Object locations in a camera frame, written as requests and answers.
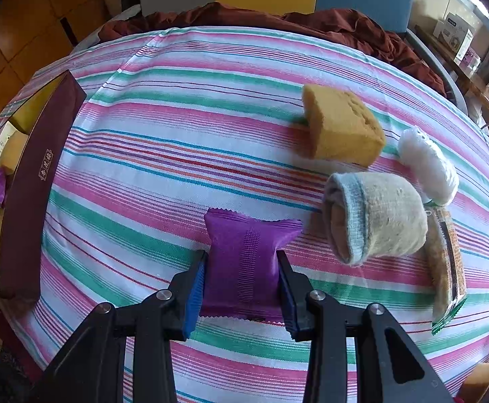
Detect white cardboard carton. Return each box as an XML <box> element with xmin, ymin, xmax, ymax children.
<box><xmin>433</xmin><ymin>12</ymin><xmax>476</xmax><ymax>61</ymax></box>

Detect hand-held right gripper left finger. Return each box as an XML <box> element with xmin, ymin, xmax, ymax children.
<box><xmin>38</xmin><ymin>250</ymin><xmax>209</xmax><ymax>403</ymax></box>

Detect wedge yellow sponge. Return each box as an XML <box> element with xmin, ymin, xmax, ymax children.
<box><xmin>301</xmin><ymin>84</ymin><xmax>387</xmax><ymax>168</ymax></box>

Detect square yellow sponge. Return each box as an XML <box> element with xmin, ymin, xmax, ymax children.
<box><xmin>0</xmin><ymin>130</ymin><xmax>30</xmax><ymax>173</ymax></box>

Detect white plastic ball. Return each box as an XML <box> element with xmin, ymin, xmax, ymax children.
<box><xmin>398</xmin><ymin>128</ymin><xmax>460</xmax><ymax>206</ymax></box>

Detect maroon blanket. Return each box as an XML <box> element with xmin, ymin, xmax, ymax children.
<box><xmin>99</xmin><ymin>2</ymin><xmax>447</xmax><ymax>97</ymax></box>

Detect striped bed sheet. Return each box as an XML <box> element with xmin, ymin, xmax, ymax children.
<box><xmin>0</xmin><ymin>25</ymin><xmax>489</xmax><ymax>403</ymax></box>

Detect grey bed rail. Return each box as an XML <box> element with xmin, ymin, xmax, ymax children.
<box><xmin>406</xmin><ymin>29</ymin><xmax>470</xmax><ymax>116</ymax></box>

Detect maroon gift box gold inside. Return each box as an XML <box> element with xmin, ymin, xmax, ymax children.
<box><xmin>0</xmin><ymin>71</ymin><xmax>87</xmax><ymax>303</ymax></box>

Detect wooden side shelf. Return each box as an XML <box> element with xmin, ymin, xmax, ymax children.
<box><xmin>414</xmin><ymin>25</ymin><xmax>489</xmax><ymax>135</ymax></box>

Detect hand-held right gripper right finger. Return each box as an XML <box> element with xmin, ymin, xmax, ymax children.
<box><xmin>276</xmin><ymin>250</ymin><xmax>455</xmax><ymax>403</ymax></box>

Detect clear cracker packet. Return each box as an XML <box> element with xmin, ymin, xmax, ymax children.
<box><xmin>423</xmin><ymin>204</ymin><xmax>468</xmax><ymax>337</ymax></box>

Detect grey beige sock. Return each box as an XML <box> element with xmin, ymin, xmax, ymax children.
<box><xmin>323</xmin><ymin>171</ymin><xmax>429</xmax><ymax>266</ymax></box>

